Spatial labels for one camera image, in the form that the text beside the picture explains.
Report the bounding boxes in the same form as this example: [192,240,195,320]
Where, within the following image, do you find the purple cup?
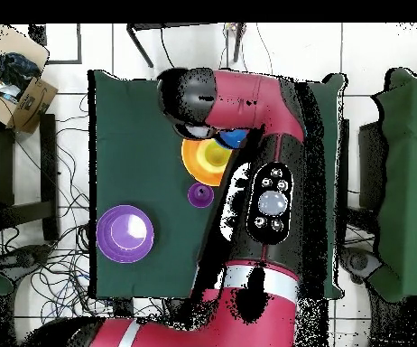
[187,182,216,210]

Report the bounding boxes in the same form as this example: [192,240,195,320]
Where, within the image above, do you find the green cup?
[194,137,234,174]

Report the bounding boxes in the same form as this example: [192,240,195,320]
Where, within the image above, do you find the yellow bowl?
[181,137,231,188]

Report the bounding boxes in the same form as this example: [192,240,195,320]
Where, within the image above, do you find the dark blue bowl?
[213,128,249,150]

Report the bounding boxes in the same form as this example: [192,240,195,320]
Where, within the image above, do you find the dark green table cloth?
[88,70,347,300]

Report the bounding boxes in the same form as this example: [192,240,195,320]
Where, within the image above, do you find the purple bowl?
[96,204,156,265]

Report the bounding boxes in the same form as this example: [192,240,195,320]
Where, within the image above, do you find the black wooden bench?
[0,113,60,242]

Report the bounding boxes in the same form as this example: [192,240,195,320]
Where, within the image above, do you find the printed cardboard box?
[0,76,59,134]

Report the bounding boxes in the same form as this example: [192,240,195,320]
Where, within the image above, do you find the dark blue bag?
[0,50,42,91]

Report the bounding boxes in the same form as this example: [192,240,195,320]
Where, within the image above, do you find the plain cardboard box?
[0,24,50,70]

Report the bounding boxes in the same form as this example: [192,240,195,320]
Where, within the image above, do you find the tangle of floor cables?
[0,93,166,326]

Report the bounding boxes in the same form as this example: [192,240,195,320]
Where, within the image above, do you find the black pedestal leg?
[0,243,54,279]
[339,245,385,285]

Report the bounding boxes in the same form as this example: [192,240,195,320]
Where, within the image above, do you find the black metal frame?
[125,22,247,70]

